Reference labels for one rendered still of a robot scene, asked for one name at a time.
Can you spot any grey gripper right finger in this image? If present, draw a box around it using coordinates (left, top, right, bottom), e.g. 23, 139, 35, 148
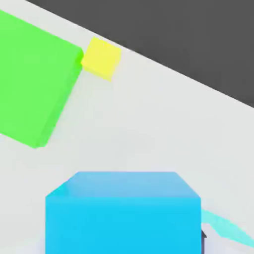
200, 209, 254, 254

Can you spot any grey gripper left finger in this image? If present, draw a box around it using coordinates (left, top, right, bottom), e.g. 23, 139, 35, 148
19, 232, 46, 254

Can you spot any small blue cube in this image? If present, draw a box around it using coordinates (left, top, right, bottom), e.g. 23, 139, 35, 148
45, 171, 202, 254

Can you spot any small yellow cube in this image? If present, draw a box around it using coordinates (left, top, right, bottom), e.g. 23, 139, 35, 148
80, 36, 122, 82

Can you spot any large green box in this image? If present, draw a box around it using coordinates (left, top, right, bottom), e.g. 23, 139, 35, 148
0, 9, 84, 149

